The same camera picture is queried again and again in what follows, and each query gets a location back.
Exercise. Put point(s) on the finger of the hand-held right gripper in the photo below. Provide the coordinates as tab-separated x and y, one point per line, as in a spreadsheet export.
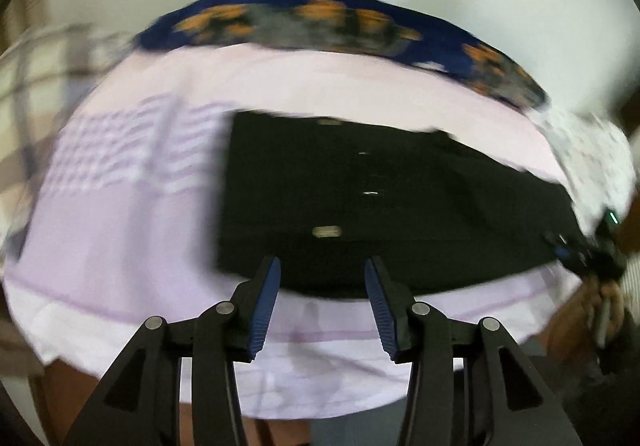
565	252

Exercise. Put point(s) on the black pants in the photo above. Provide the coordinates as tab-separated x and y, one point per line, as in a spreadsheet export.
350	186

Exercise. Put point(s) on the person's right hand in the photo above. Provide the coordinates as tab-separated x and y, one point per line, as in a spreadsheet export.
575	321

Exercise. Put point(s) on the person's right forearm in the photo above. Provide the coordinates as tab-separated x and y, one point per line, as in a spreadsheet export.
615	376

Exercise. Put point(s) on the white floral pillow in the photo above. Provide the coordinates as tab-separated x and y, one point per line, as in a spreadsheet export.
590	151

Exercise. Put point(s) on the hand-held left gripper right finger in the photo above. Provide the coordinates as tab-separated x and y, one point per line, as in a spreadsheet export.
378	313

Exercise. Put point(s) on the navy blanket with orange print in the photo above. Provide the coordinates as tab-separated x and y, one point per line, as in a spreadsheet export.
442	46

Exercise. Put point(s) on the beige plaid cloth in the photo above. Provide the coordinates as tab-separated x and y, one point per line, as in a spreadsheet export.
30	76

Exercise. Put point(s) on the pink checked bed sheet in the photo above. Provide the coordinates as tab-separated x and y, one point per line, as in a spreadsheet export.
150	251

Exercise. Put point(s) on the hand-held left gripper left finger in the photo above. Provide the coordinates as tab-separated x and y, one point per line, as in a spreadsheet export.
265	308

